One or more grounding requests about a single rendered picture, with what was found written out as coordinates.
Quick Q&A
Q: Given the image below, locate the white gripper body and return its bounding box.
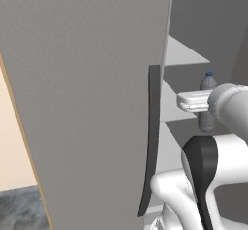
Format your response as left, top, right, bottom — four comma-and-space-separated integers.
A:
176, 89, 215, 113

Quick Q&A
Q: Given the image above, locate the grey freezer door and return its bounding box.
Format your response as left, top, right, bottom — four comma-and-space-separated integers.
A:
0, 0, 174, 230

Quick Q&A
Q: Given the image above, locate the dark grey door handle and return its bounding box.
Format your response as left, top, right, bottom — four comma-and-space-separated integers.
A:
137, 64, 162, 218

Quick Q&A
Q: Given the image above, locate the grey freezer interior with shelves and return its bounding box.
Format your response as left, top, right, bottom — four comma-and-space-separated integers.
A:
142, 0, 248, 230

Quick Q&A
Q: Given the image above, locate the clear water bottle blue cap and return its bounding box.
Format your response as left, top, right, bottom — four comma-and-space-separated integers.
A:
197, 71, 218, 133

